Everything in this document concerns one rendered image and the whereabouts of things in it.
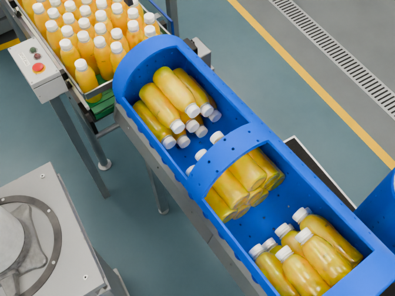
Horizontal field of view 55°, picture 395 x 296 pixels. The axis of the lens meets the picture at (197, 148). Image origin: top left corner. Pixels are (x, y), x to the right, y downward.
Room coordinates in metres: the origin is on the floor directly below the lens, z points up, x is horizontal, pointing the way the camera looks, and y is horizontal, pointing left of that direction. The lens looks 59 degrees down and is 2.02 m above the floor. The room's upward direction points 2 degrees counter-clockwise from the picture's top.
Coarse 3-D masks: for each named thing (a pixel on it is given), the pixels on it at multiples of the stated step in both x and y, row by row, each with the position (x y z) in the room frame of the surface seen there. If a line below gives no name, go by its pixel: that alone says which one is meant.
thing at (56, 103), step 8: (56, 104) 0.89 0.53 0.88; (56, 112) 0.88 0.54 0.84; (64, 112) 0.90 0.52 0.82; (64, 120) 0.89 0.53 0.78; (64, 128) 0.90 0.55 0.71; (72, 128) 0.90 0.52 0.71; (72, 136) 0.89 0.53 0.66; (80, 144) 0.89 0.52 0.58; (80, 152) 0.88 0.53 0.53; (88, 160) 0.89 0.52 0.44; (88, 168) 0.88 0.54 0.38; (96, 176) 0.89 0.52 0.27; (96, 184) 0.88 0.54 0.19; (104, 184) 0.90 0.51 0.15; (104, 192) 0.89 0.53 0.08
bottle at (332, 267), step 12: (312, 240) 0.26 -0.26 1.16; (324, 240) 0.26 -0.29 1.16; (312, 252) 0.23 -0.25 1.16; (324, 252) 0.23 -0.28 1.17; (336, 252) 0.23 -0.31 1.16; (312, 264) 0.21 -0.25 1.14; (324, 264) 0.20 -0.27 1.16; (336, 264) 0.20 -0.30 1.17; (348, 264) 0.20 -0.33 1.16; (324, 276) 0.18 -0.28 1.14; (336, 276) 0.18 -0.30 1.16
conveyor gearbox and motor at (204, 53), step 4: (196, 40) 1.23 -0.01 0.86; (196, 44) 1.21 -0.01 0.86; (200, 44) 1.21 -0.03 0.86; (204, 44) 1.21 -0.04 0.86; (200, 48) 1.18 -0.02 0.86; (204, 48) 1.18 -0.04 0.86; (208, 48) 1.18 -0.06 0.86; (200, 52) 1.16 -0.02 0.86; (204, 52) 1.16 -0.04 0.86; (208, 52) 1.16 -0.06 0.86; (200, 56) 1.14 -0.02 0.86; (204, 56) 1.14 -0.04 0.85; (208, 56) 1.16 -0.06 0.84; (204, 60) 1.14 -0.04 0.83; (208, 60) 1.16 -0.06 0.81; (208, 64) 1.16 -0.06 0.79; (212, 68) 1.21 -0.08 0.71
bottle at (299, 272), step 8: (288, 256) 0.24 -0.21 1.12; (296, 256) 0.23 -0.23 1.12; (288, 264) 0.22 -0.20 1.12; (296, 264) 0.21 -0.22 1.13; (304, 264) 0.21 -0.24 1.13; (288, 272) 0.20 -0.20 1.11; (296, 272) 0.20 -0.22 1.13; (304, 272) 0.20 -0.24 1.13; (312, 272) 0.20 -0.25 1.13; (288, 280) 0.19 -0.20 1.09; (296, 280) 0.18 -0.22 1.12; (304, 280) 0.18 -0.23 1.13; (312, 280) 0.18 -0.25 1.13; (320, 280) 0.18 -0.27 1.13; (296, 288) 0.17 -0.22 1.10; (304, 288) 0.16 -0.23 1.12; (312, 288) 0.16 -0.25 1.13; (320, 288) 0.16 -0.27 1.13; (328, 288) 0.16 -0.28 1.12
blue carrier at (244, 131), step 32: (128, 64) 0.77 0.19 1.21; (160, 64) 0.86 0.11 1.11; (192, 64) 0.89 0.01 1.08; (128, 96) 0.78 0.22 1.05; (224, 96) 0.64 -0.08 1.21; (224, 128) 0.68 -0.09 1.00; (256, 128) 0.53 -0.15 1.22; (192, 160) 0.59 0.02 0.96; (224, 160) 0.44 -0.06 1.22; (288, 160) 0.44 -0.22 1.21; (192, 192) 0.41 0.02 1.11; (288, 192) 0.45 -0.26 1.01; (320, 192) 0.35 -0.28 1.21; (224, 224) 0.32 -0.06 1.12; (256, 224) 0.37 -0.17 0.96; (352, 224) 0.28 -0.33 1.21; (384, 256) 0.21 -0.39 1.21; (352, 288) 0.14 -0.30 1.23; (384, 288) 0.14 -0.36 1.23
